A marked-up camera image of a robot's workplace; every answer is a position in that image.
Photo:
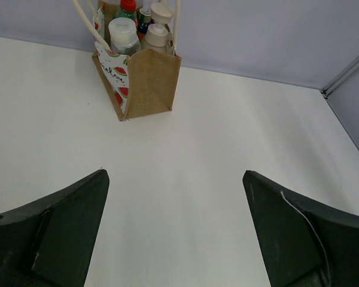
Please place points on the burlap watermelon canvas bag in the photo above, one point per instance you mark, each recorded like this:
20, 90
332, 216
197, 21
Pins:
145, 82

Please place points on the green dish soap bottle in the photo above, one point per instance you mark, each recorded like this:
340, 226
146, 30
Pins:
127, 9

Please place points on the right aluminium frame post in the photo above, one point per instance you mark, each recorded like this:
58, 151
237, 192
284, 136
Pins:
342, 95

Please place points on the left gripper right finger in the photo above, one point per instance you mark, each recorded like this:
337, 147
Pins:
303, 242

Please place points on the orange blue pump bottle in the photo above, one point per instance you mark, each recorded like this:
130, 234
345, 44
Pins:
144, 20

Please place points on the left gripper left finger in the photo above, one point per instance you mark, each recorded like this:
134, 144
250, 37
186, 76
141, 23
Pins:
50, 241

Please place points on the beige pump bottle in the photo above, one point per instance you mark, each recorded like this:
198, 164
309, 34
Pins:
157, 36

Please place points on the silver squeeze tube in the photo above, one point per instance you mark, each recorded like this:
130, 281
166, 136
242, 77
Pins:
123, 36

